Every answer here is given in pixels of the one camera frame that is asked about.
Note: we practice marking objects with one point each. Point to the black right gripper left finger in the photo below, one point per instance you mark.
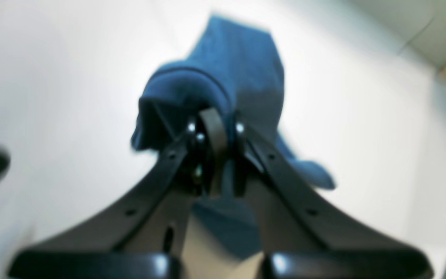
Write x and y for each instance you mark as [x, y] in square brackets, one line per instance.
[141, 235]

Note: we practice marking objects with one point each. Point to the dark blue t-shirt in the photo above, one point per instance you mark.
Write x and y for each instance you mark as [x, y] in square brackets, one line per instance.
[237, 70]

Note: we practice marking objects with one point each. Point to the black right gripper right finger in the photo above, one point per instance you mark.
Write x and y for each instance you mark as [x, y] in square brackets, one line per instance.
[316, 232]

